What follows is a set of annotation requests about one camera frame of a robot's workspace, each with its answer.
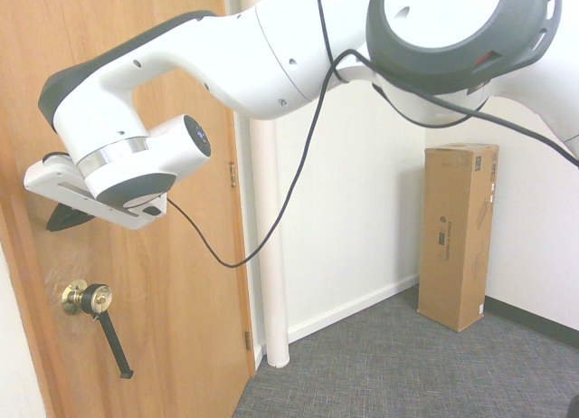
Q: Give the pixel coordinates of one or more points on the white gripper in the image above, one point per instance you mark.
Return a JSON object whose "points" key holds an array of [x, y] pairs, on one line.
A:
{"points": [[54, 183]]}

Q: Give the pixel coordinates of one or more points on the light wooden door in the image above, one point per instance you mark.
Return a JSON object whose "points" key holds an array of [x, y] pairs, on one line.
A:
{"points": [[172, 278]]}

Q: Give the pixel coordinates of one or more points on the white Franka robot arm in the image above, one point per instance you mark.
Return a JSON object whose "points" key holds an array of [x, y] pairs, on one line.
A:
{"points": [[226, 51]]}

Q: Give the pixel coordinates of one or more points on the brass door knob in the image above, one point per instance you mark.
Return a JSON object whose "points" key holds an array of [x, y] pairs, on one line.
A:
{"points": [[72, 297]]}

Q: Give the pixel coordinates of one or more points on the brass door hinge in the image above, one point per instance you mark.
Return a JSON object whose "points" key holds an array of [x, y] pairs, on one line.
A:
{"points": [[232, 174], [247, 340]]}

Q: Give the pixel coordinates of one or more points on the black knob lever attachment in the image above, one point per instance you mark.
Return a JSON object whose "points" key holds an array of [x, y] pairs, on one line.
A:
{"points": [[115, 345]]}

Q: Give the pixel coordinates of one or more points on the white vertical pipe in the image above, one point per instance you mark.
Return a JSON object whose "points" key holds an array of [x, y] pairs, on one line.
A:
{"points": [[271, 278]]}

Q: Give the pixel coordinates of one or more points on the white baseboard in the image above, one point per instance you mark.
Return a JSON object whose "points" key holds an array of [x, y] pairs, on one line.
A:
{"points": [[353, 307]]}

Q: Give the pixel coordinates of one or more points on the tall cardboard box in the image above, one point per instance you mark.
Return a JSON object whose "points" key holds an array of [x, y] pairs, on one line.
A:
{"points": [[457, 237]]}

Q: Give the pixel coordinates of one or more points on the black baseboard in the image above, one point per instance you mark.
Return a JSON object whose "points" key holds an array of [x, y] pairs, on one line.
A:
{"points": [[534, 320]]}

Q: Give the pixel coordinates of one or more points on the black object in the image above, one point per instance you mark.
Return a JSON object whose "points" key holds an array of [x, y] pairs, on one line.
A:
{"points": [[575, 406]]}

